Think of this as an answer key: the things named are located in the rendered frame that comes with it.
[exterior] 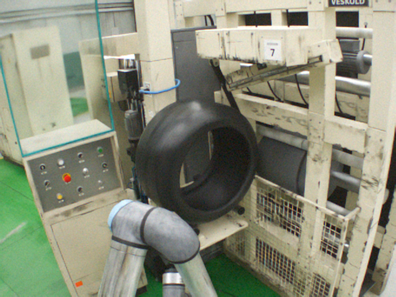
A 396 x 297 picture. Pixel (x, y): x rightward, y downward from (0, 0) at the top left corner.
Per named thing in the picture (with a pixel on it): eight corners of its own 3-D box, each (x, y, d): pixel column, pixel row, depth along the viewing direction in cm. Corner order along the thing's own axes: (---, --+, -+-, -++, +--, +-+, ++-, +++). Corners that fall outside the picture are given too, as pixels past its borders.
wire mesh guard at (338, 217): (225, 248, 224) (221, 159, 198) (227, 247, 225) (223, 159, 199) (324, 321, 154) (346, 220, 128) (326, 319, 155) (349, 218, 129)
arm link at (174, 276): (158, 283, 121) (178, 282, 117) (158, 271, 123) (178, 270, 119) (170, 286, 127) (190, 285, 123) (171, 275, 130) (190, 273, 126)
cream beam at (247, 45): (196, 58, 164) (194, 30, 159) (233, 53, 177) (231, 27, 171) (286, 68, 116) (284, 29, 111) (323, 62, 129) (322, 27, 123)
